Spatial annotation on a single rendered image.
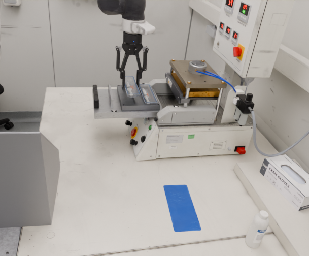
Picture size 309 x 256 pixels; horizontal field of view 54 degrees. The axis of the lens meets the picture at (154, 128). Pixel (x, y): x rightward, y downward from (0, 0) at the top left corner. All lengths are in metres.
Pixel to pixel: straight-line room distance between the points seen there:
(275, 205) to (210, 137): 0.39
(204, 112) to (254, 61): 0.28
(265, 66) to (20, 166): 0.97
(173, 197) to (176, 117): 0.33
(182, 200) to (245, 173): 0.31
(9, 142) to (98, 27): 1.95
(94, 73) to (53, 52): 0.40
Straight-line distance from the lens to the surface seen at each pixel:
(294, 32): 1.62
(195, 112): 1.29
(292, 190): 1.28
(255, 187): 1.30
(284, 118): 1.63
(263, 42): 1.28
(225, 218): 1.20
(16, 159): 0.95
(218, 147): 1.44
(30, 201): 1.06
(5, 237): 1.13
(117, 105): 1.32
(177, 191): 1.25
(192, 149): 1.39
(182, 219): 1.15
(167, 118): 1.27
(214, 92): 1.35
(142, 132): 1.39
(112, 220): 1.12
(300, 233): 1.21
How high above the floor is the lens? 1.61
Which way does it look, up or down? 32 degrees down
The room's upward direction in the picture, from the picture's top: 7 degrees clockwise
